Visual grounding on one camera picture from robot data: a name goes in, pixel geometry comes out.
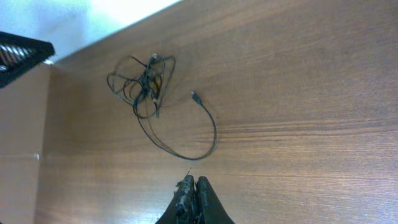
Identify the thick black USB cable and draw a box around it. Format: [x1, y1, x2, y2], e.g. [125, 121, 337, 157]
[133, 90, 218, 161]

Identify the thin black micro-USB cable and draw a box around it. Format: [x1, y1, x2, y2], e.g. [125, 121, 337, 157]
[106, 55, 147, 108]

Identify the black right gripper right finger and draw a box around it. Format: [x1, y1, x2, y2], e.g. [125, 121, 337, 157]
[196, 176, 234, 224]

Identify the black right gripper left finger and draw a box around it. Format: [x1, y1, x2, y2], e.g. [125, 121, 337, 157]
[156, 175, 195, 224]

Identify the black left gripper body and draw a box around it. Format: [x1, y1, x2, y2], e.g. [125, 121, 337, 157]
[1, 32, 55, 88]

